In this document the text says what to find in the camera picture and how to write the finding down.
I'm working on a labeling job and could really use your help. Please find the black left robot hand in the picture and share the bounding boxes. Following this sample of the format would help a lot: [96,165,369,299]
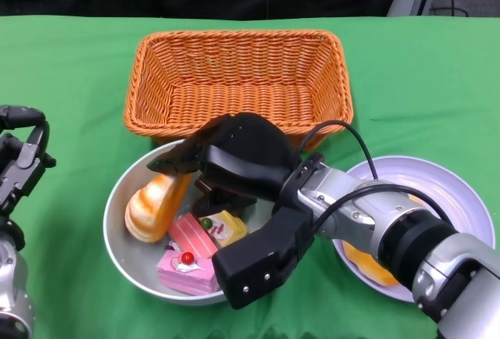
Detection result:
[0,104,58,219]

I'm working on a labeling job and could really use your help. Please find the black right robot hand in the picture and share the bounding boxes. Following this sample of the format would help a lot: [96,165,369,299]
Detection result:
[146,112,302,217]

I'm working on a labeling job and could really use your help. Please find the round orange ring bread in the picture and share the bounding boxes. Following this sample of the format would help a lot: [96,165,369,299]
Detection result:
[124,173,192,243]

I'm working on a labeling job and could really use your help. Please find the grey round bowl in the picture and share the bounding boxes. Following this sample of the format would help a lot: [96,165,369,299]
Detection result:
[102,139,298,307]

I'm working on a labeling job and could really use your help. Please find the elongated orange striped bread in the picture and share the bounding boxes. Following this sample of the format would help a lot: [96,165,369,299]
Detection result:
[342,193,427,287]

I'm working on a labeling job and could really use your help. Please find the orange wicker basket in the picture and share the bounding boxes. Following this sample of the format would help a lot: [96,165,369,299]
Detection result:
[123,29,355,152]

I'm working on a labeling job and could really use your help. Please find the chocolate cake slice with cherry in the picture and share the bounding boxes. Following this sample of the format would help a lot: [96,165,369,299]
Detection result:
[192,177,257,217]

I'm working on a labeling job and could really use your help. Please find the yellow cake slice green ball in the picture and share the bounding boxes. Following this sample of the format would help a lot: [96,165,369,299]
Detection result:
[198,209,249,248]

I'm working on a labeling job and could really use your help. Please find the coral pink cake slice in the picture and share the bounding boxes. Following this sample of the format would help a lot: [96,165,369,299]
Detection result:
[167,213,220,258]

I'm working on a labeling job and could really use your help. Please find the pink layered cake slice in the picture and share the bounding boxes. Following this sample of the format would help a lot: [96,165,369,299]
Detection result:
[157,251,220,297]

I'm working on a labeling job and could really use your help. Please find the white round plate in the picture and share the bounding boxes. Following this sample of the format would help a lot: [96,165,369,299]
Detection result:
[331,155,492,303]

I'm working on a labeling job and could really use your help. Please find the green tablecloth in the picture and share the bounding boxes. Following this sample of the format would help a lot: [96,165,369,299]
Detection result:
[0,15,500,339]

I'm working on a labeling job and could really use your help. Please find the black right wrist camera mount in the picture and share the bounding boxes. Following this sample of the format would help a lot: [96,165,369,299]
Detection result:
[212,205,316,309]

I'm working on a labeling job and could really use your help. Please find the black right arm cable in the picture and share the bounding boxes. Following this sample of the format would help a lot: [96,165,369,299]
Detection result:
[298,120,454,234]

